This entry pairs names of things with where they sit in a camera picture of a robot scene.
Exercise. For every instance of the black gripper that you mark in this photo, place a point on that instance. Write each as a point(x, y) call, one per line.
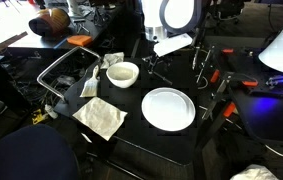
point(159, 57)

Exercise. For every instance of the white crumpled cloth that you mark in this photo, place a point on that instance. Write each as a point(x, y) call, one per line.
point(254, 172)

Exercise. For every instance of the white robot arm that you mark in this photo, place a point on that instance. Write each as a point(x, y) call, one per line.
point(152, 16)

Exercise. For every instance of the black orange bar clamp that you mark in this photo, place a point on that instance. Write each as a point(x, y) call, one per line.
point(215, 76)
point(227, 51)
point(229, 110)
point(250, 83)

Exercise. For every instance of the white top desk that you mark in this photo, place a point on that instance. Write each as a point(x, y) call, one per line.
point(14, 30)

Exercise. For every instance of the white plug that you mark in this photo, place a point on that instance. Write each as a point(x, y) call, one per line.
point(51, 111)

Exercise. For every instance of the small crumpled beige cloth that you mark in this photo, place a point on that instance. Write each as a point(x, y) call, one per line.
point(112, 59)

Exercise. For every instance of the yellow plug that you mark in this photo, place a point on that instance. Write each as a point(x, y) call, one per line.
point(38, 117)

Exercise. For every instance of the thin metal rod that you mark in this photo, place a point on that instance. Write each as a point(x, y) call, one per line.
point(163, 78)

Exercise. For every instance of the white bowl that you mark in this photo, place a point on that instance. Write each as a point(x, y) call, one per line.
point(122, 81)

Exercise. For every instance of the grey power adapter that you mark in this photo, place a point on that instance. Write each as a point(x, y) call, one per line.
point(66, 80)

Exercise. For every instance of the black perforated breadboard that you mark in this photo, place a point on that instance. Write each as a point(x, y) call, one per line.
point(271, 116)

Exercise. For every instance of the blue mesh office chair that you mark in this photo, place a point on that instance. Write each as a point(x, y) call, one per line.
point(31, 153)

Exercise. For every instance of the wooden plank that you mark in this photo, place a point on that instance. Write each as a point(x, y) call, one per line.
point(4, 46)

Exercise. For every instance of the white round plate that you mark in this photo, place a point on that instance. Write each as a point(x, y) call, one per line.
point(167, 110)

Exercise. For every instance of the orange foam block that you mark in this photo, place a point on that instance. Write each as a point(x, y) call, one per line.
point(79, 40)

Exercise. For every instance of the white wrist mount plate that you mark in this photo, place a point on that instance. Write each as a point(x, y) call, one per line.
point(173, 45)

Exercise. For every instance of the large flat beige cloth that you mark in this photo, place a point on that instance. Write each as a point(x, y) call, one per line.
point(99, 116)

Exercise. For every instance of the black office chair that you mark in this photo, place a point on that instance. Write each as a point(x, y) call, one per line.
point(227, 10)

